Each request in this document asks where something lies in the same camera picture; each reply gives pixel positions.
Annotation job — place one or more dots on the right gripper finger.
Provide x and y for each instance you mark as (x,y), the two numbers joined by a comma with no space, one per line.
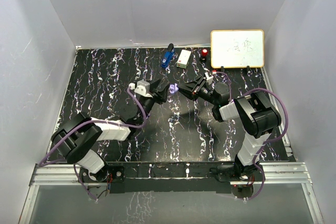
(190,86)
(188,94)

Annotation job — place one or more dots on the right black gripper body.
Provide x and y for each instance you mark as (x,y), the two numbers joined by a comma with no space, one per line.
(206,93)

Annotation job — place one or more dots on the purple round earbud case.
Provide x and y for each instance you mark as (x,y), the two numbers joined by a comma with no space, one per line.
(173,88)

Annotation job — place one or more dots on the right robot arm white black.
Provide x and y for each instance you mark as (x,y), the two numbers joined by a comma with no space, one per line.
(258,116)

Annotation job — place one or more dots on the black front base bar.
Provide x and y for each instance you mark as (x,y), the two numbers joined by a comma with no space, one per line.
(166,177)

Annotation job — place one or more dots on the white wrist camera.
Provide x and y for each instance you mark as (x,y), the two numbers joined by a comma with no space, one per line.
(209,76)
(141,88)

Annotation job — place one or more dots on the white rectangular box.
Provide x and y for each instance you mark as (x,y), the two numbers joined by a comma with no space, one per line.
(183,59)

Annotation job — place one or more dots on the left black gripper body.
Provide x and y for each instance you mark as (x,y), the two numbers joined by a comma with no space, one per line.
(147,106)

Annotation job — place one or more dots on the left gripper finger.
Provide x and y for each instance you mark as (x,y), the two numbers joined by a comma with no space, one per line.
(154,86)
(162,94)

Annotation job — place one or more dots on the aluminium frame rail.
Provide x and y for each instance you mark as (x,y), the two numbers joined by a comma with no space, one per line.
(272,173)

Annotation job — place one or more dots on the white board wooden frame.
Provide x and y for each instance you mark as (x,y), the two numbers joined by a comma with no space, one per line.
(237,48)

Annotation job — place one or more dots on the blue black tool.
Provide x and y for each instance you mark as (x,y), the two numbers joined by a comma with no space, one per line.
(168,55)

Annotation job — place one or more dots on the red emergency button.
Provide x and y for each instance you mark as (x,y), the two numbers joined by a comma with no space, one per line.
(204,55)

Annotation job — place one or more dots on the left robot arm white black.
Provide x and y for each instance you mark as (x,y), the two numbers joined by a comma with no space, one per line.
(74,141)

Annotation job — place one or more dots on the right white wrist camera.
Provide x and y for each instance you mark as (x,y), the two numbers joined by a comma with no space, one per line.
(209,76)

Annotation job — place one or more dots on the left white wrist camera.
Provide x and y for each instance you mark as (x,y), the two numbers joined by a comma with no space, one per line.
(141,88)

